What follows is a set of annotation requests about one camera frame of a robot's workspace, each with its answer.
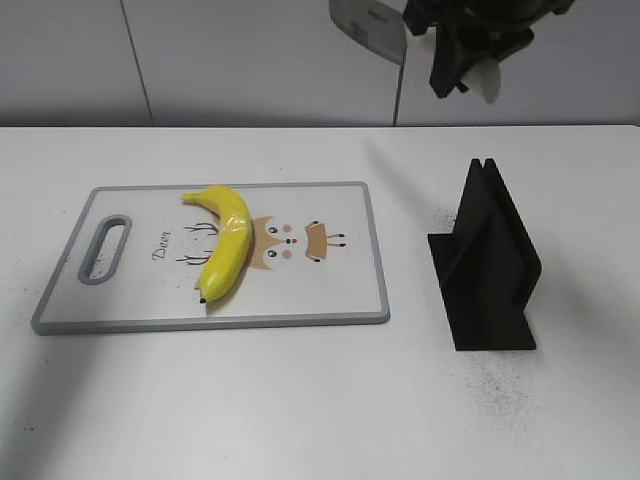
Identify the white handled kitchen knife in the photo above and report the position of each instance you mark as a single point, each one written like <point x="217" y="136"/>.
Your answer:
<point x="380" y="29"/>

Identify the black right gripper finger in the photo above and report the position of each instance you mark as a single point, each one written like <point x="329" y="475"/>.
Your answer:
<point x="457" y="51"/>

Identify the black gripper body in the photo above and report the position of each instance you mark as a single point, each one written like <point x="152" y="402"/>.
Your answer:
<point x="490" y="19"/>

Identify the yellow plastic banana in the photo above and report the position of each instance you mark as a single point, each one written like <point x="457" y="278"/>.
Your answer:
<point x="235" y="234"/>

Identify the black knife stand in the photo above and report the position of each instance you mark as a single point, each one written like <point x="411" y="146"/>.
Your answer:
<point x="487" y="266"/>

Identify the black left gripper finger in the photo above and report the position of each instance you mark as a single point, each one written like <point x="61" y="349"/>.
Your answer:
<point x="506" y="41"/>

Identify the white deer cutting board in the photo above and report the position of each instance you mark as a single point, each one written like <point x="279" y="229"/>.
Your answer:
<point x="133" y="259"/>

